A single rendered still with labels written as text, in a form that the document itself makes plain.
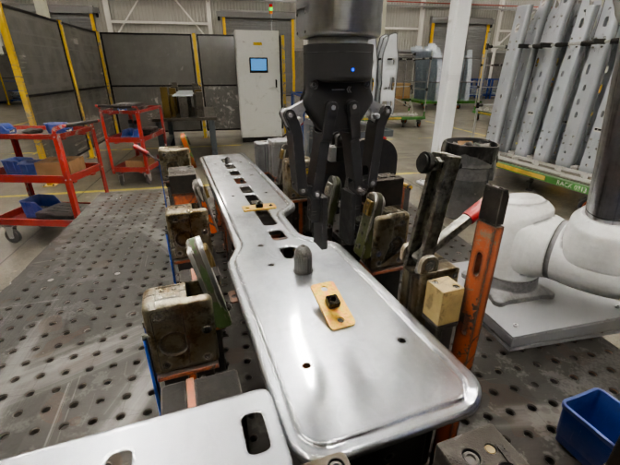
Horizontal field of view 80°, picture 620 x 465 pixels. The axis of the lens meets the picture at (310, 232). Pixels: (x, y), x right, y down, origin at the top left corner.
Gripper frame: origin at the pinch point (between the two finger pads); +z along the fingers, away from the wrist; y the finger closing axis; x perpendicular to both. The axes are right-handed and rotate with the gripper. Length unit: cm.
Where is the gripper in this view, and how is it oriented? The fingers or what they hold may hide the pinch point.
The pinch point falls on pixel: (334, 219)
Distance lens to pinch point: 47.6
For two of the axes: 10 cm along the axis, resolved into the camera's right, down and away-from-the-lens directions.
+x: 3.4, 3.8, -8.6
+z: 0.0, 9.2, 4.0
